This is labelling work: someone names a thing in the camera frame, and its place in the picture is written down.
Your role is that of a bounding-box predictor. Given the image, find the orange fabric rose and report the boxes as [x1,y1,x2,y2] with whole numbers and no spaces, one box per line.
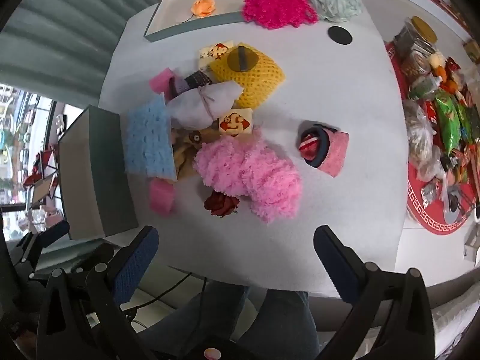
[191,0,218,19]

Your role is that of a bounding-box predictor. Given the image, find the purple striped knit hat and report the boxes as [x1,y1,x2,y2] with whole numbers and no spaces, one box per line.
[167,71,214,100]

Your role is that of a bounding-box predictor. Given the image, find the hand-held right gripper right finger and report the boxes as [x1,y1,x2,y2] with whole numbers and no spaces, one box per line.
[313,225,447,360]

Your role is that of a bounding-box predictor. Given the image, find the red round patterned mat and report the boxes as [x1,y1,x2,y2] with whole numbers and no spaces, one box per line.
[384,41,480,236]

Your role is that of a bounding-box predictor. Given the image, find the black cable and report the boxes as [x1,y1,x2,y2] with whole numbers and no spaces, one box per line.
[120,272,211,331]

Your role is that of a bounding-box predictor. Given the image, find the black round table grommet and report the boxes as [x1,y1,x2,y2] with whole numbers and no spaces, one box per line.
[328,26,353,44]

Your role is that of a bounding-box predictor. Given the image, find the magenta fluffy knit cloth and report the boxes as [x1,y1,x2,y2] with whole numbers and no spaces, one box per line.
[242,0,319,30]

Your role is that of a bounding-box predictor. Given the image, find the pile of snack packets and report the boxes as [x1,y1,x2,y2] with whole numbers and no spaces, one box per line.
[392,17,480,211]

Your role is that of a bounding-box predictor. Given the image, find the white cloth bundle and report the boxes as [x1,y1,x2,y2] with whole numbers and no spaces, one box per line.
[165,80,244,130]

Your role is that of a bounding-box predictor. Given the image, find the dark red fabric rose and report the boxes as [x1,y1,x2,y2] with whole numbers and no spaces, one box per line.
[204,190,241,218]

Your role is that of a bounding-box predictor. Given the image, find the red cloth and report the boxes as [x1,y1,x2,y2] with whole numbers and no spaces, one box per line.
[23,150,59,184]

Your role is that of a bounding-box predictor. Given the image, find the person's jeans legs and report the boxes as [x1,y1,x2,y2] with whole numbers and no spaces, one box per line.
[139,281,319,360]

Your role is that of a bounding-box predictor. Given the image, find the black folding chair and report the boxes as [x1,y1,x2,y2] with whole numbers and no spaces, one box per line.
[22,149,61,211]

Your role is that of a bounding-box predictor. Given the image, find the pale green curtain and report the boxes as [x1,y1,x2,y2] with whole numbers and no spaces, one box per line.
[0,0,169,96]

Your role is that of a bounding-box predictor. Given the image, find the yellow crochet cloth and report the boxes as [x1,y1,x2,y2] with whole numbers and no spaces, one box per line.
[209,47,286,110]

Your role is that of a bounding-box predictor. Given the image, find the deep grey cardboard box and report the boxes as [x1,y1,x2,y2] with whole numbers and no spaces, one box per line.
[57,105,140,241]

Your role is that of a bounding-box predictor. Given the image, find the white packet with red print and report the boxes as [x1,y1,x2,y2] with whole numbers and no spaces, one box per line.
[198,40,235,70]
[218,107,254,139]

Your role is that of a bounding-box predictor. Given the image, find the blue fluffy cloth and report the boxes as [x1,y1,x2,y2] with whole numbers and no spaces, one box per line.
[125,94,178,179]

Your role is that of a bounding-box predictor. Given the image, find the pink knit roll navy rim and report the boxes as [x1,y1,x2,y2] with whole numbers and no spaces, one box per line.
[297,121,349,178]

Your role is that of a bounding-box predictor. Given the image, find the olive round disc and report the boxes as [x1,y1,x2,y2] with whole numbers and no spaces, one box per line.
[226,45,261,73]

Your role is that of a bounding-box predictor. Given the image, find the clear jar with gold lid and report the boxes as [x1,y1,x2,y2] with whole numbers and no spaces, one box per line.
[394,16,439,76]

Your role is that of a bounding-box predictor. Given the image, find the pink sponge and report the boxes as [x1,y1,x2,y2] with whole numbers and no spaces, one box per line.
[149,67,181,94]
[149,177,176,214]

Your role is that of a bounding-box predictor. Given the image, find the pink fluffy scarf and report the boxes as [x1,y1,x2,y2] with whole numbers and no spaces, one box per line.
[192,127,304,226]

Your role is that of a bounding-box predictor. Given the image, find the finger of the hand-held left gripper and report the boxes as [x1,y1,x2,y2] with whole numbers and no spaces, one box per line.
[13,232,42,275]
[32,220,71,271]

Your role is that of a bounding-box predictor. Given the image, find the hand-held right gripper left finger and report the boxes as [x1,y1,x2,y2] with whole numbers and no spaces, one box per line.
[35,226,162,360]

